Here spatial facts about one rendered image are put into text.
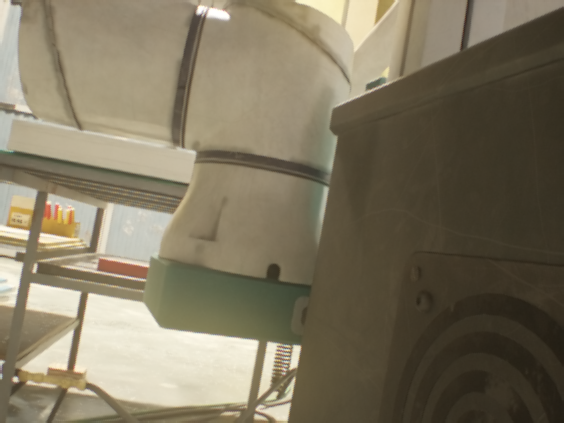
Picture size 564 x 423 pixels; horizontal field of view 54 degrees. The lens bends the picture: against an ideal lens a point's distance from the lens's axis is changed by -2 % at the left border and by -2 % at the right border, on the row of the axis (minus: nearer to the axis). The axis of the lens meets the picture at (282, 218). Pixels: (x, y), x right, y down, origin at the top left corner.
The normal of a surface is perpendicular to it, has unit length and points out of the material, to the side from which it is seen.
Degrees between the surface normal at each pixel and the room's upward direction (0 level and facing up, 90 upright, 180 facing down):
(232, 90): 103
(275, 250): 76
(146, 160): 90
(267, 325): 90
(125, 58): 99
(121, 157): 90
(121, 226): 90
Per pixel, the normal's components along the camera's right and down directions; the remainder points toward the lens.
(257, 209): 0.12, -0.37
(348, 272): -0.93, -0.18
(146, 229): 0.14, -0.03
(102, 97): -0.04, 0.63
